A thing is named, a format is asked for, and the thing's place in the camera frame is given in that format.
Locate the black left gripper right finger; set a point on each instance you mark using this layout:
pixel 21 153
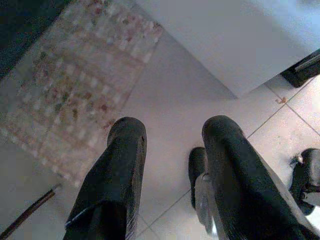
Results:
pixel 237 180

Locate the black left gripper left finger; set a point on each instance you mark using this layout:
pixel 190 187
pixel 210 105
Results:
pixel 115 175

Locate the black fridge foot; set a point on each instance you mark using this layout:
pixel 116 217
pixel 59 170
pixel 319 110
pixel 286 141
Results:
pixel 302 72

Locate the white open fridge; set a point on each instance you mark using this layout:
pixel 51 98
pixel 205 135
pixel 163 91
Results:
pixel 237 37

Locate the black robot left foot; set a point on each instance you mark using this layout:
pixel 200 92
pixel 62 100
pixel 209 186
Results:
pixel 197 162

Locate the black robot foot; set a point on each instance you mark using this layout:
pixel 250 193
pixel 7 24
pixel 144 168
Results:
pixel 307 175
pixel 197 162

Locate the black robot right foot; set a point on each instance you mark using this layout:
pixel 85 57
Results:
pixel 307 175

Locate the small orange floor scrap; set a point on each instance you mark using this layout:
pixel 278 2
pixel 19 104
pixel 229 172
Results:
pixel 281 100

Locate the thin dark rod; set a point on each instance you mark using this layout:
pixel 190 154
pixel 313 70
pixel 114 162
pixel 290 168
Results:
pixel 27 212

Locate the beige checked floor mat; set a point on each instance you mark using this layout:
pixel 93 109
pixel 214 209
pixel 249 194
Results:
pixel 75 75

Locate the dark cabinet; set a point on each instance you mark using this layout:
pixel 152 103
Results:
pixel 15 25

